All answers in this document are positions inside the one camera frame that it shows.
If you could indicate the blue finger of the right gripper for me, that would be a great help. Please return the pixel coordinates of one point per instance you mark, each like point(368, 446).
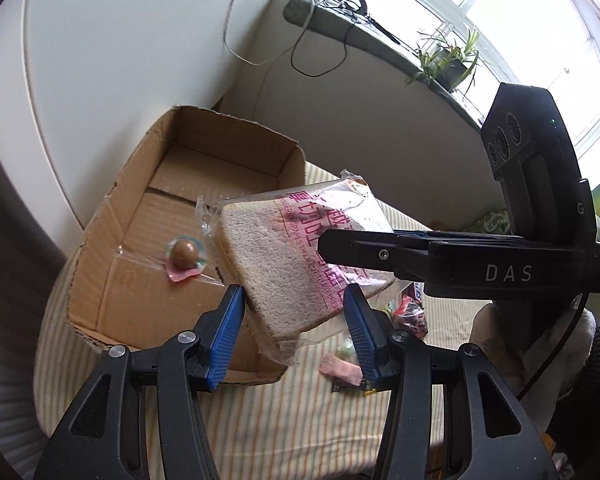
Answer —
point(413, 233)
point(404, 257)

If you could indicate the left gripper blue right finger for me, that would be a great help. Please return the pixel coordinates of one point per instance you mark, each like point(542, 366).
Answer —
point(368, 329)

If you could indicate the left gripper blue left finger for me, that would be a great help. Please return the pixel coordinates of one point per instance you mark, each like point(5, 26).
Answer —
point(222, 334)

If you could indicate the red-trimmed dates snack bag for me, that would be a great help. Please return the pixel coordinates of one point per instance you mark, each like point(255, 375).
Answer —
point(409, 315)

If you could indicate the pink candy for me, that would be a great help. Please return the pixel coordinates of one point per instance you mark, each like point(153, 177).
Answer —
point(345, 371)

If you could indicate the chocolate egg candy pack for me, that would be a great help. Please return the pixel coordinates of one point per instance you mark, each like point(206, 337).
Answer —
point(186, 257)

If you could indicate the packaged sliced bread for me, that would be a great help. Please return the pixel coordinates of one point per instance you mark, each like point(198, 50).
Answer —
point(268, 243)

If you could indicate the clear wrapped green candy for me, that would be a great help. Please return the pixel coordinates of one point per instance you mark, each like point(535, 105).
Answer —
point(346, 351)

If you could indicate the green gift bag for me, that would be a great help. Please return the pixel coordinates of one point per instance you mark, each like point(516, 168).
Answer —
point(495, 222)

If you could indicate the black patterned candy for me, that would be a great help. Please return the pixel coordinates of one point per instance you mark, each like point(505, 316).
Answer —
point(340, 386)

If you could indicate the open cardboard box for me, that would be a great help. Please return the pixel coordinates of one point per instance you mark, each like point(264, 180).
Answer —
point(144, 272)

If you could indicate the potted spider plant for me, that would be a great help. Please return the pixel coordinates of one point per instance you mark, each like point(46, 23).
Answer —
point(446, 62)

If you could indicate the white cabinet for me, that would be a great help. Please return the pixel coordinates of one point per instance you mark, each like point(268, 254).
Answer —
point(82, 80)

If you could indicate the window frame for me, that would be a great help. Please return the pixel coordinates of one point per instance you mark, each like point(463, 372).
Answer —
point(553, 44)

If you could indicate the black ring light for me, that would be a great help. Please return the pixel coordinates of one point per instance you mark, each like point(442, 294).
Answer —
point(360, 8)

